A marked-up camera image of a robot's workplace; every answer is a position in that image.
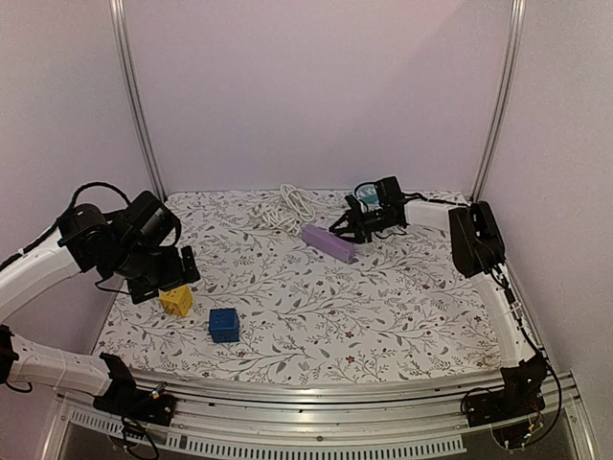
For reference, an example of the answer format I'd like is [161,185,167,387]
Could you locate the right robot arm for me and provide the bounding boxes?
[329,193,548,418]

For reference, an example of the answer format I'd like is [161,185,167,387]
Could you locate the aluminium corner post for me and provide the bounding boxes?
[108,0,167,200]
[469,0,527,201]

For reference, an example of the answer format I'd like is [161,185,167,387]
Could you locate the floral table mat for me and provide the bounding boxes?
[96,191,501,386]

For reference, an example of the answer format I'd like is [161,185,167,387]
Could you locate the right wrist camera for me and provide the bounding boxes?
[375,176,404,208]

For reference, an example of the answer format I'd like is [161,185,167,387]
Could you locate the aluminium front rail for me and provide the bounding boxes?
[41,372,601,459]

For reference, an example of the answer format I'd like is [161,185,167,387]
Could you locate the left aluminium corner post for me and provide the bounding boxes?
[108,0,167,200]

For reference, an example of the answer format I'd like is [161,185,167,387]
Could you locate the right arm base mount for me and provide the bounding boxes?
[460,375,545,427]

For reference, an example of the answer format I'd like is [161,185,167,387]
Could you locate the purple power strip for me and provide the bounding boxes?
[301,225,355,263]

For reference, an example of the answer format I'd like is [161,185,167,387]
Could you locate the blue cube socket adapter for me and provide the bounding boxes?
[208,309,240,343]

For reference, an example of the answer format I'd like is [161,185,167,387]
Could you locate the white coiled cable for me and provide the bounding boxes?
[253,183,327,235]

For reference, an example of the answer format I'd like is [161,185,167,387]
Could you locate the teal power strip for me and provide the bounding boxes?
[353,182,378,205]

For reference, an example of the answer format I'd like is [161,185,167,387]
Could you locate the right aluminium corner post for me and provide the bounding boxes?
[469,0,527,201]

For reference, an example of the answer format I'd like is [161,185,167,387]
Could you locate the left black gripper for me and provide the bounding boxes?
[111,241,201,305]

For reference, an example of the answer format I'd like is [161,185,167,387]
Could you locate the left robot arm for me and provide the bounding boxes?
[1,181,200,416]

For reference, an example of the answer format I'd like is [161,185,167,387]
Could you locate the yellow cube socket adapter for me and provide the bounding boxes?
[159,285,193,317]

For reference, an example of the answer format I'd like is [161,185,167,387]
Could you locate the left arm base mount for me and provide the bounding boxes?
[93,383,177,426]

